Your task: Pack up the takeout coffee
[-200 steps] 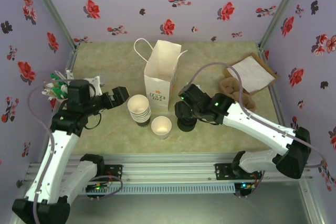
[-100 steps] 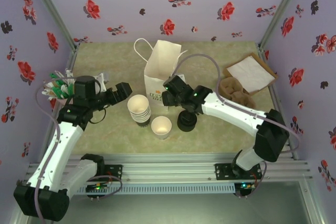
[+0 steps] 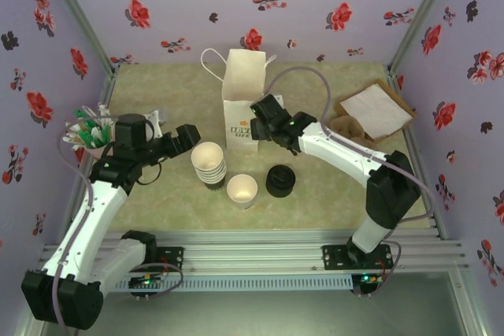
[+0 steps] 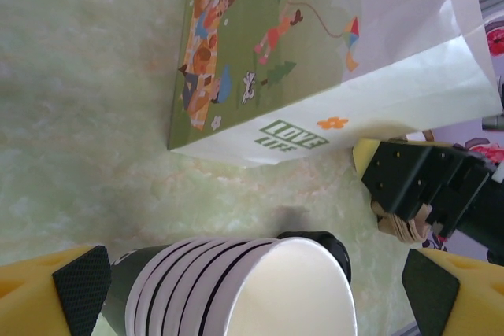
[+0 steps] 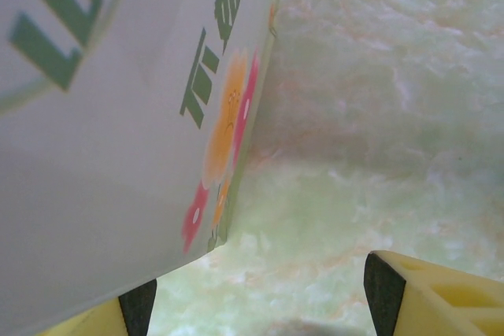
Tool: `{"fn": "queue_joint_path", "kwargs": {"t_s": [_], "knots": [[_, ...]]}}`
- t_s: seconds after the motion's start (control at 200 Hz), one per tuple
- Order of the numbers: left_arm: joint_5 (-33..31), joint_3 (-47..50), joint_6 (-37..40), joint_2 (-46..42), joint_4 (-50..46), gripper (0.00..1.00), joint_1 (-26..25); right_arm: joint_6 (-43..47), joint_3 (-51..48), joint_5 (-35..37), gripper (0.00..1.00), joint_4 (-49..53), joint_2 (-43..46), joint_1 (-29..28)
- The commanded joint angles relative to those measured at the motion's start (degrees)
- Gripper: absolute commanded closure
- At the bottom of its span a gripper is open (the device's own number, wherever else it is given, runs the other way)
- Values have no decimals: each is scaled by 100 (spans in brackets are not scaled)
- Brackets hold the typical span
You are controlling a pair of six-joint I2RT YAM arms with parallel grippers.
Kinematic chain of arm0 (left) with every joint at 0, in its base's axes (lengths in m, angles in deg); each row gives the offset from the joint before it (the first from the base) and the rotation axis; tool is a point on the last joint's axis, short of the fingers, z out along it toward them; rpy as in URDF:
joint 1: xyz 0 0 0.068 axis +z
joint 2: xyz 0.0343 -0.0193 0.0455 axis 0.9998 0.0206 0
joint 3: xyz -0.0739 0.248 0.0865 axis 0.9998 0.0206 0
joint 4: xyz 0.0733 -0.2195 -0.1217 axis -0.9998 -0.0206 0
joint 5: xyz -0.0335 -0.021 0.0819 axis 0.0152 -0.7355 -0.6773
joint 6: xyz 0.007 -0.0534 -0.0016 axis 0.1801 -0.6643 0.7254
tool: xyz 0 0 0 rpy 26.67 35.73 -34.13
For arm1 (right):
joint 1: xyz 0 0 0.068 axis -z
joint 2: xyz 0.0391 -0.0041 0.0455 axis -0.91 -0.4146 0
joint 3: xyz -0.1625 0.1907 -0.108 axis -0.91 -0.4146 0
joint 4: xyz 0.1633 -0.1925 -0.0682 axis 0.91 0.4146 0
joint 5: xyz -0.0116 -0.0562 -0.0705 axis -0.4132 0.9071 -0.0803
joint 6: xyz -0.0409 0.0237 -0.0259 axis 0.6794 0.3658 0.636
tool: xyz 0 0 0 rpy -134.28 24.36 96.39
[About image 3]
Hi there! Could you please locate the base circuit board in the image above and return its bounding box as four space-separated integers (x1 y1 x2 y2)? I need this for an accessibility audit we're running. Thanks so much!
128 275 165 294
354 271 385 294

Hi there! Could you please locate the right base cable loop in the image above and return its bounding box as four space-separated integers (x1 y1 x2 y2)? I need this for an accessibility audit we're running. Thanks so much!
352 239 403 298

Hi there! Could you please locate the aluminium left corner post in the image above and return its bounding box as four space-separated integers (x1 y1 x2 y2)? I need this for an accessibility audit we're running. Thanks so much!
37 0 119 77

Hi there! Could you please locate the aluminium right corner post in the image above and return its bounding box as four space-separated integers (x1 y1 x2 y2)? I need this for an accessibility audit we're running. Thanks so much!
387 0 462 76

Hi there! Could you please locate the black plastic lid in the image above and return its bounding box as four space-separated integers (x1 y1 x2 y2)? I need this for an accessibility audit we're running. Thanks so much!
265 164 296 198

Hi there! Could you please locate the aluminium corner post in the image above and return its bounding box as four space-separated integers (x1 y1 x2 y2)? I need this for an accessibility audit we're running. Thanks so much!
37 0 119 77
387 0 462 76

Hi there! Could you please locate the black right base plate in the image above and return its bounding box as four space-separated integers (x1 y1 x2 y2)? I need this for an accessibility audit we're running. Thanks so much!
321 244 395 272

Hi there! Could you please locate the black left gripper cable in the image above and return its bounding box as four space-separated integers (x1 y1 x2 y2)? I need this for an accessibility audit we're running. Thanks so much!
135 161 163 186

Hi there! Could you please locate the white paper napkin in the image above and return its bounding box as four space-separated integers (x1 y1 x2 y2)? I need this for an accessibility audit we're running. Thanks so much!
339 83 413 141

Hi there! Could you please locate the single white paper cup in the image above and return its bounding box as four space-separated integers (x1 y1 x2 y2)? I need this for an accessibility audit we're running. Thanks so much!
226 173 259 211

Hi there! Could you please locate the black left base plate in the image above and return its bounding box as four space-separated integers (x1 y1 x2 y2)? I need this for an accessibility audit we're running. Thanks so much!
155 246 186 273

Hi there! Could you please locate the aluminium front frame rail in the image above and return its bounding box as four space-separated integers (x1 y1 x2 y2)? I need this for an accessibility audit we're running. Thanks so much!
37 229 468 274

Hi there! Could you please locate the base cable loop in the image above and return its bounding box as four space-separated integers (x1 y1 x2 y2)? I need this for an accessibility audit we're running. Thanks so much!
135 260 185 302
352 239 403 298

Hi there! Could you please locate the left base cable loop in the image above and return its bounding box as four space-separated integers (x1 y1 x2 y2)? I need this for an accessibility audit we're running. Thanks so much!
135 260 185 302

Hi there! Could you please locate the white paper takeout bag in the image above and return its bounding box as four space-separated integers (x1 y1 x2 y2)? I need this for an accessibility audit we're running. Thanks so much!
200 47 279 152

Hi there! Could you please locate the left base circuit board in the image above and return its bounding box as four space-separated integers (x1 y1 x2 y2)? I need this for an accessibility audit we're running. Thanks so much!
128 275 165 294

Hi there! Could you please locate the white wrapped straw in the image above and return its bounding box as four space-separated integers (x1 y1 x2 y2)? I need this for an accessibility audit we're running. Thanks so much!
97 102 114 140
61 135 94 152

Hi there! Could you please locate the brown pulp cup carrier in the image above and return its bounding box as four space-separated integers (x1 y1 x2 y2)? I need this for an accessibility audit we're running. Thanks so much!
328 113 375 145

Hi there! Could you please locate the right base circuit board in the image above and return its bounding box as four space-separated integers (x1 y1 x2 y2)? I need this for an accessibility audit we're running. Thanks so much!
354 271 385 294

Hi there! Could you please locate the white slotted cable duct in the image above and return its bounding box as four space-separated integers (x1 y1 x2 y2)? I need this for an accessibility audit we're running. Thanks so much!
113 275 354 294

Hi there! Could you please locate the grey metal panel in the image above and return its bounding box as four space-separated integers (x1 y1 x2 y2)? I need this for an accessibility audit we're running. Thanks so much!
11 272 493 336

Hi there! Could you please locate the cardboard tray with napkins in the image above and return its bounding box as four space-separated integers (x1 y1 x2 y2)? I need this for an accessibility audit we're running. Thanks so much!
334 78 417 146

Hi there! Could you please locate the pink straw holder cup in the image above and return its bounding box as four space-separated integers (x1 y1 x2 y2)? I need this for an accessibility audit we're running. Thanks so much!
84 142 115 161

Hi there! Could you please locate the stack of paper cups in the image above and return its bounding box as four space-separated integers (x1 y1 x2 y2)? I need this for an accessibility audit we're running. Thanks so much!
191 142 228 191

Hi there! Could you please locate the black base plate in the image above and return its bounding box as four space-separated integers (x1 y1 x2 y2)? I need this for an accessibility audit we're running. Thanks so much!
321 244 395 272
155 246 186 273

